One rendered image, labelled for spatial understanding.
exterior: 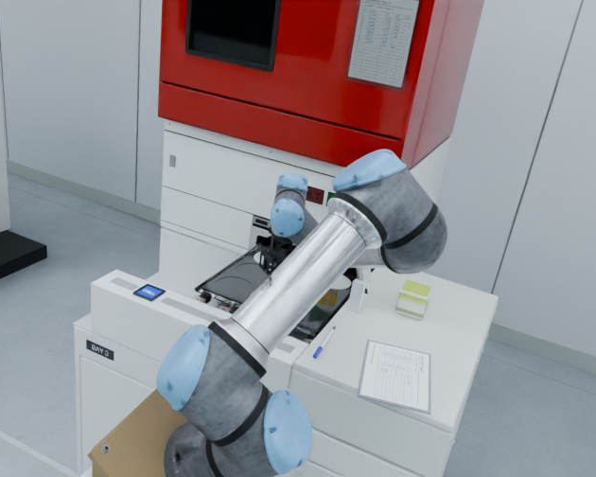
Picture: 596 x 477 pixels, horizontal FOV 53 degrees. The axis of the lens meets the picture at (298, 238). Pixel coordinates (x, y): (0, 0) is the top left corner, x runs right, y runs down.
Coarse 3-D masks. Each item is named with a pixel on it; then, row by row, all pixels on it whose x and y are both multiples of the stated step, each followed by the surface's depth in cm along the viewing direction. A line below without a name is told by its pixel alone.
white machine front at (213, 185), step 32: (192, 128) 194; (192, 160) 198; (224, 160) 192; (256, 160) 187; (288, 160) 183; (192, 192) 202; (224, 192) 196; (256, 192) 191; (192, 224) 207; (224, 224) 201; (256, 224) 196
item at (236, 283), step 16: (224, 272) 172; (240, 272) 174; (256, 272) 175; (208, 288) 163; (224, 288) 164; (240, 288) 165; (256, 288) 166; (320, 304) 163; (336, 304) 164; (304, 320) 155; (320, 320) 156
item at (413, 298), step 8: (408, 280) 154; (400, 288) 150; (408, 288) 150; (416, 288) 151; (424, 288) 151; (432, 288) 152; (400, 296) 149; (408, 296) 149; (416, 296) 147; (424, 296) 147; (400, 304) 150; (408, 304) 149; (416, 304) 148; (424, 304) 148; (400, 312) 151; (408, 312) 150; (416, 312) 149; (424, 312) 149
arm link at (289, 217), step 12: (288, 192) 139; (276, 204) 134; (288, 204) 132; (300, 204) 136; (276, 216) 132; (288, 216) 132; (300, 216) 132; (276, 228) 133; (288, 228) 133; (300, 228) 133; (312, 228) 136; (300, 240) 136
